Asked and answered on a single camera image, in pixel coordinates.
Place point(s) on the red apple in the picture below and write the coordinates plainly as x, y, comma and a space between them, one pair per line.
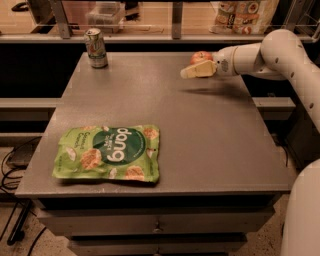
200, 56

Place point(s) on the black power adapter box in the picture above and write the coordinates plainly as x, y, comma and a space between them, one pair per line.
21, 156

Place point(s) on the colourful snack bag on shelf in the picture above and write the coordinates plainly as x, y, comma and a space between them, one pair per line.
244, 17

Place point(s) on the clear plastic box on shelf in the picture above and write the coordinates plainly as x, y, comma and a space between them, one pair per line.
106, 16

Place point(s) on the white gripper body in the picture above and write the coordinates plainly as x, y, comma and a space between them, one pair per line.
224, 62

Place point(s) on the grey drawer cabinet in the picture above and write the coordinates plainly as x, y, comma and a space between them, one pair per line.
156, 231

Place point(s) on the green rice chip bag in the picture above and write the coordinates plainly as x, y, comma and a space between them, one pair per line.
110, 153

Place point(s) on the green soda can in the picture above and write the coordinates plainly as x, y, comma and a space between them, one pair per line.
95, 48

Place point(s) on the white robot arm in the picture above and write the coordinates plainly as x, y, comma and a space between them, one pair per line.
280, 56

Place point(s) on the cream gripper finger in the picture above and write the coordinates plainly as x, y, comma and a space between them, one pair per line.
206, 68

